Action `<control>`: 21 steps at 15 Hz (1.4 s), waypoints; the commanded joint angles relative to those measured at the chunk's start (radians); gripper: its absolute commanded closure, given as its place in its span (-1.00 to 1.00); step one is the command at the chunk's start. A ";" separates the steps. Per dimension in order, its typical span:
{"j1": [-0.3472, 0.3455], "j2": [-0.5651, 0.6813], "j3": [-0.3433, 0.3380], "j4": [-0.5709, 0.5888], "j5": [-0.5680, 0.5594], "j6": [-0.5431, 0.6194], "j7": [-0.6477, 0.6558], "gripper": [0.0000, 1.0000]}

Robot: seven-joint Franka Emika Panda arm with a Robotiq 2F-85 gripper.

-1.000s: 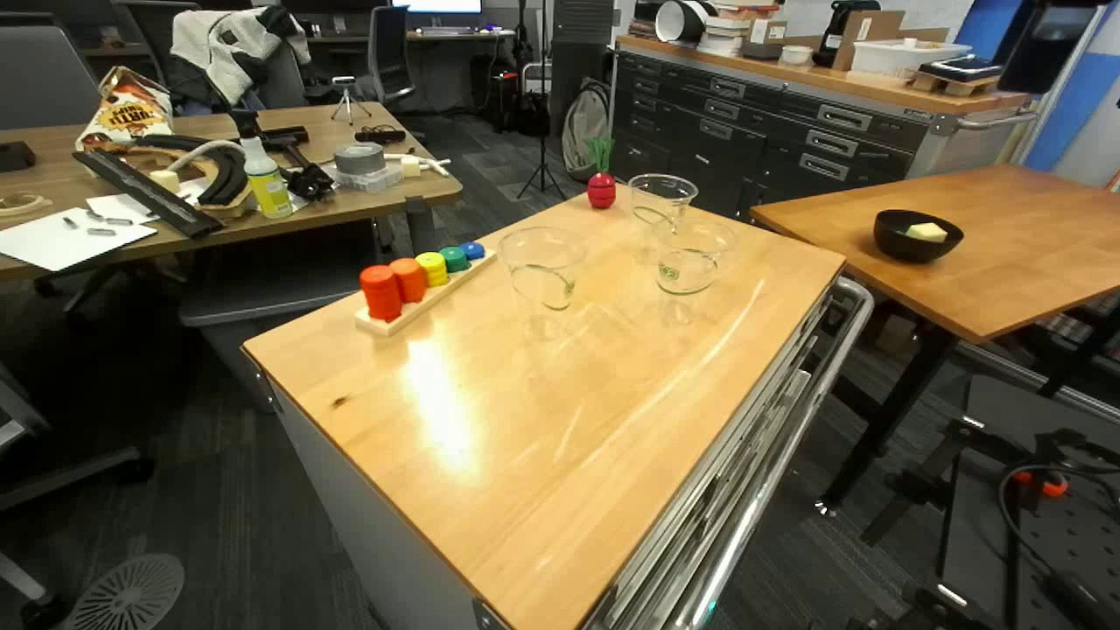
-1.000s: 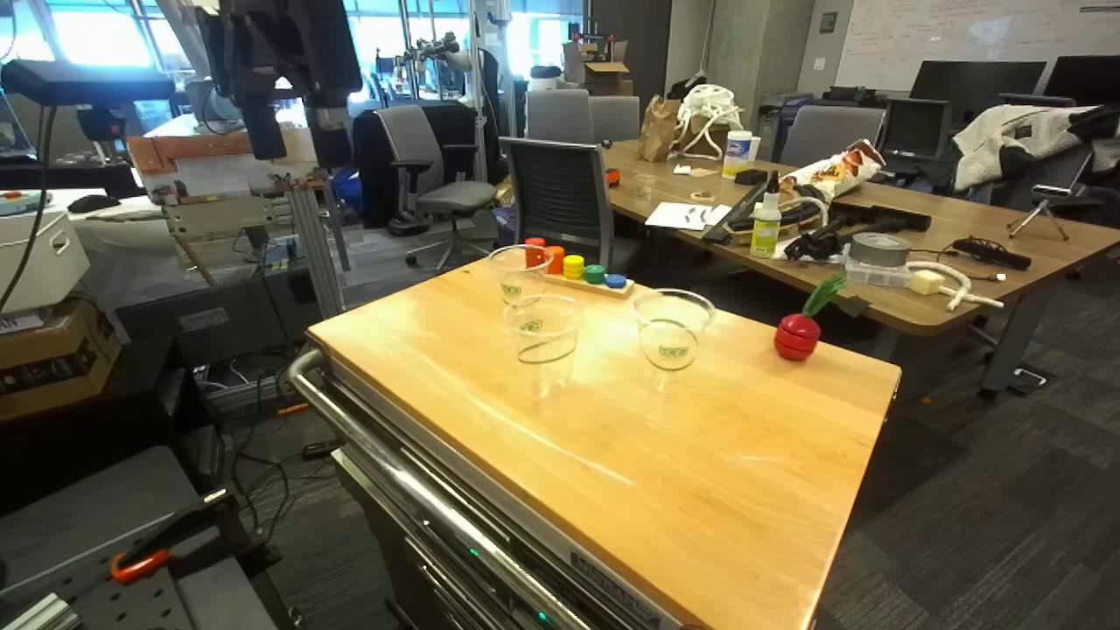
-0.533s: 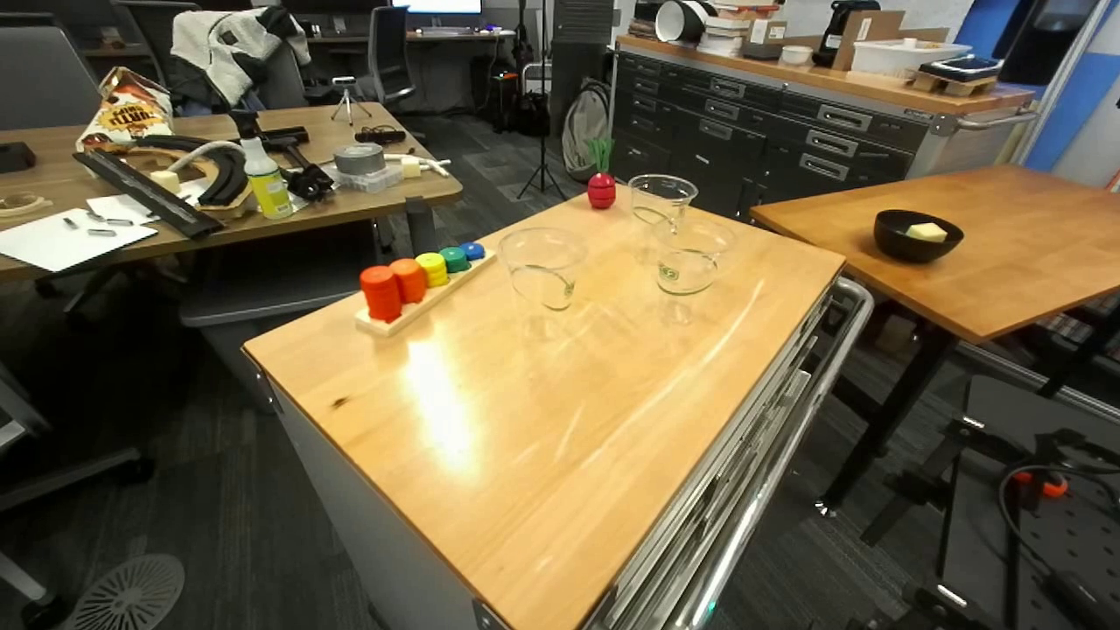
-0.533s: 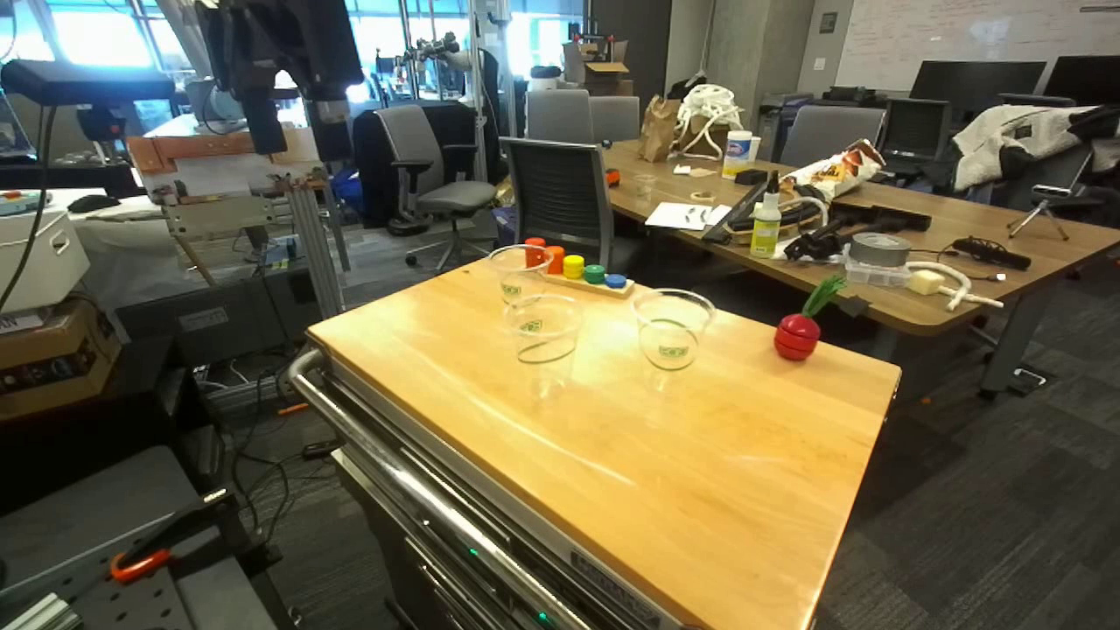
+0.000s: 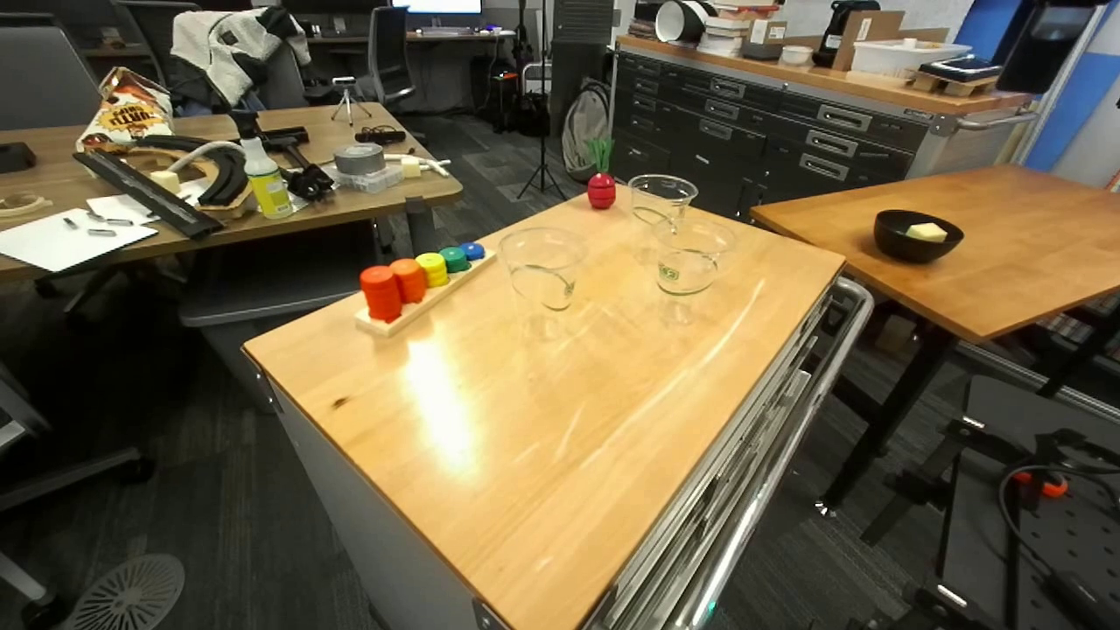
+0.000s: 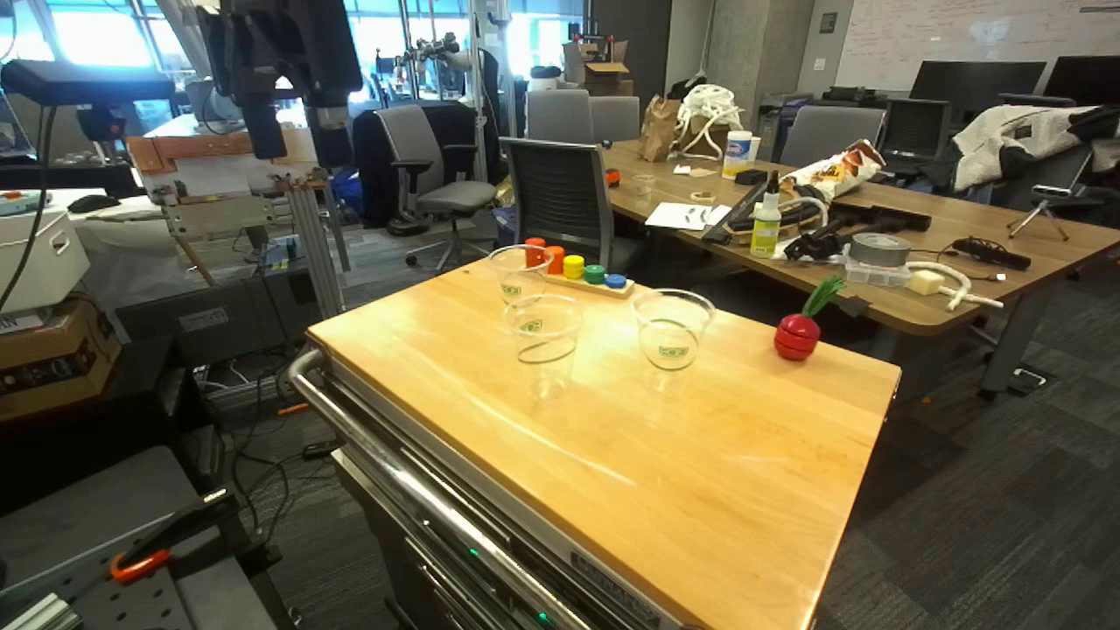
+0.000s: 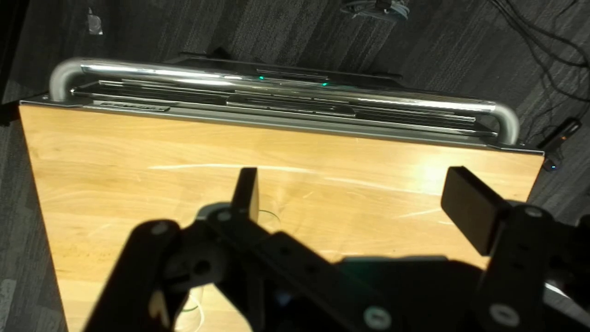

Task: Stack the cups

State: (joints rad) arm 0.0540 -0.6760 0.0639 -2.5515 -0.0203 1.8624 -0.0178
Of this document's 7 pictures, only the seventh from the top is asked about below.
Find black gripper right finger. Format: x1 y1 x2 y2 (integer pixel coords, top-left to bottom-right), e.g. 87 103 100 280
441 164 590 332

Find black plug device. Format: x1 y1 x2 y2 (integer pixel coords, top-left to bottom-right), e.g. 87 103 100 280
537 116 583 171

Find silver cart handle bar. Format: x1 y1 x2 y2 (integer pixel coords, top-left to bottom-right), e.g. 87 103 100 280
48 57 522 147

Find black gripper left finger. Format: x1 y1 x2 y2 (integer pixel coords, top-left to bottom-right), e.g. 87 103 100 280
85 166 395 332

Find grey metal tool cart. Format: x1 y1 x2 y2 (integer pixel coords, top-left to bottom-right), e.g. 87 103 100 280
17 55 546 155

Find black floor cables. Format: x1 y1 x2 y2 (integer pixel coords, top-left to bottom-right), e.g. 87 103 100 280
487 0 590 103

